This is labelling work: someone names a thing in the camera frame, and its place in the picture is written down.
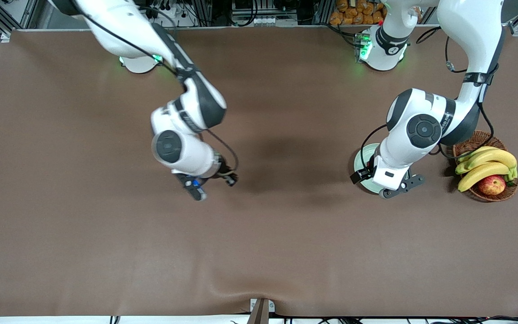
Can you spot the red yellow apple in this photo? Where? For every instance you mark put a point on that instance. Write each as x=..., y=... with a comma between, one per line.
x=491, y=185

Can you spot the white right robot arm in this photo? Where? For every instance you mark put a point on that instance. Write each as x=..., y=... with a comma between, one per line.
x=187, y=153

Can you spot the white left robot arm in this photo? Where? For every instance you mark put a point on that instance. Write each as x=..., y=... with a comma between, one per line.
x=470, y=27

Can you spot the orange bread rolls pile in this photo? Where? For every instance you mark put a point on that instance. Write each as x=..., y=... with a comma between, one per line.
x=353, y=13

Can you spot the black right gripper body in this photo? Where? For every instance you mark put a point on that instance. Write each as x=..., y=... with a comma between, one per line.
x=224, y=170

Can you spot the brown table cover mat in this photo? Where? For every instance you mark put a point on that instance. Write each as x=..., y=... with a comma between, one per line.
x=241, y=247

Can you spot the pale green round plate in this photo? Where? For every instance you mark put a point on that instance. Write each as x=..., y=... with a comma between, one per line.
x=366, y=187

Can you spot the yellow banana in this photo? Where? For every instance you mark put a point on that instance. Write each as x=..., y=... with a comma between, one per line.
x=493, y=157
x=463, y=156
x=460, y=168
x=479, y=173

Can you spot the white power strip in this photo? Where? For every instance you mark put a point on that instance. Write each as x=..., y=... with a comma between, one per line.
x=178, y=15

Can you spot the brown wicker basket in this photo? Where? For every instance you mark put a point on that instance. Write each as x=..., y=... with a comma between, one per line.
x=484, y=198

